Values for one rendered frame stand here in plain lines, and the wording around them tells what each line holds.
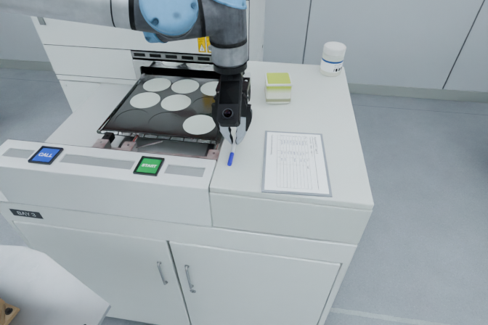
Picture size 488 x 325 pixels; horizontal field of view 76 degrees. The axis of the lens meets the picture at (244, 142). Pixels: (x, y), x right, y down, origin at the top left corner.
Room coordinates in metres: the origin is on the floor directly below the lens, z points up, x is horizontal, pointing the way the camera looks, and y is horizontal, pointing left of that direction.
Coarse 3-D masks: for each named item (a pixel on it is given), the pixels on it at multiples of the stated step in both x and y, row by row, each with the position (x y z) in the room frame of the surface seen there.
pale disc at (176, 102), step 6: (168, 96) 0.92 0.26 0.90; (174, 96) 0.92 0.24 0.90; (180, 96) 0.92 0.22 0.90; (186, 96) 0.92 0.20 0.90; (162, 102) 0.88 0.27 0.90; (168, 102) 0.88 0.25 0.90; (174, 102) 0.88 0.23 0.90; (180, 102) 0.88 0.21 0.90; (186, 102) 0.88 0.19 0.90; (168, 108) 0.85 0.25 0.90; (174, 108) 0.85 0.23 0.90; (180, 108) 0.85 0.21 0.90
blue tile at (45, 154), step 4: (44, 148) 0.58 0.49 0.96; (40, 152) 0.56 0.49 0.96; (44, 152) 0.56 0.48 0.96; (48, 152) 0.56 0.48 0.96; (52, 152) 0.56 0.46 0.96; (56, 152) 0.56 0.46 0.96; (36, 156) 0.55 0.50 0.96; (40, 156) 0.55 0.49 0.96; (44, 156) 0.55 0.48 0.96; (48, 156) 0.55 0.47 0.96; (52, 156) 0.55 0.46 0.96; (36, 160) 0.53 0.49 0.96; (40, 160) 0.53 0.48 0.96; (44, 160) 0.53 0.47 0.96; (48, 160) 0.53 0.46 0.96
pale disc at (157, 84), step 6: (156, 78) 1.05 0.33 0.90; (162, 78) 1.05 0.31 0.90; (144, 84) 1.00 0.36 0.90; (150, 84) 1.00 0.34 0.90; (156, 84) 1.00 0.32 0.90; (162, 84) 1.00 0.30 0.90; (168, 84) 1.00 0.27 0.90; (150, 90) 0.96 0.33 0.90; (156, 90) 0.96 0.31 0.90; (162, 90) 0.96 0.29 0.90
